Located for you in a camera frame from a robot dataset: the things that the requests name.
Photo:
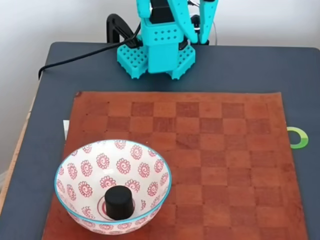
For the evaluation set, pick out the white bowl with red flowers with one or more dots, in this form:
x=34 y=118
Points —
x=112 y=165

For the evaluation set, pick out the black cylinder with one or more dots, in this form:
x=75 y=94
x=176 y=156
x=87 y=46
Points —
x=118 y=202

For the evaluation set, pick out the brown leather chessboard mat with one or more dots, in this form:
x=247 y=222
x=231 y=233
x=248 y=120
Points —
x=212 y=175

